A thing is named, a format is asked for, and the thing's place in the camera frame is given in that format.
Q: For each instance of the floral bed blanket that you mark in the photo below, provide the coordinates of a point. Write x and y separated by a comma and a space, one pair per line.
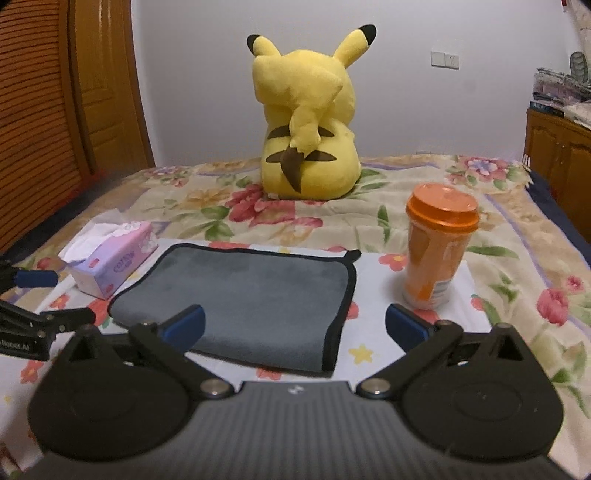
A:
527, 273

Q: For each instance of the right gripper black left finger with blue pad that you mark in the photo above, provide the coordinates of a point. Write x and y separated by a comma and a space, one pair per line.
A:
163, 347

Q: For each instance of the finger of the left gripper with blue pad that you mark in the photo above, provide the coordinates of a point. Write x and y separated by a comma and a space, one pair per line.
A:
12, 276

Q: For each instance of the white wall switch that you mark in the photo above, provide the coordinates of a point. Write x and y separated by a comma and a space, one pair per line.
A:
445, 60

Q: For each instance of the purple tissue box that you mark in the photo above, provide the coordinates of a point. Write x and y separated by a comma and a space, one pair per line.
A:
104, 254

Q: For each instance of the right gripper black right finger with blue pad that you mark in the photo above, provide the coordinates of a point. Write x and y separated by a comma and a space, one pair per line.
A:
424, 345

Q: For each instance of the yellow Pikachu plush toy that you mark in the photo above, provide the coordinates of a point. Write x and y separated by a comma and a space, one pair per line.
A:
309, 151

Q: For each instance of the grey towel black trim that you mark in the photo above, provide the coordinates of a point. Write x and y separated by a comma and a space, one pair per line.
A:
283, 311

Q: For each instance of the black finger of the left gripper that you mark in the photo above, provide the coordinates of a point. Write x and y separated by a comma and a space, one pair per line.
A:
68, 320

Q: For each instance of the wooden side cabinet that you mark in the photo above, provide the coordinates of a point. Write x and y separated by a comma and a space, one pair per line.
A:
559, 150

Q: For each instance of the orange plastic cup with lid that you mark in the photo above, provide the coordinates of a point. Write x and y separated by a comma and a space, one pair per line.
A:
442, 220

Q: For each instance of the wooden wardrobe door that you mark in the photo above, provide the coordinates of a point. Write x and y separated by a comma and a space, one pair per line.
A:
71, 113

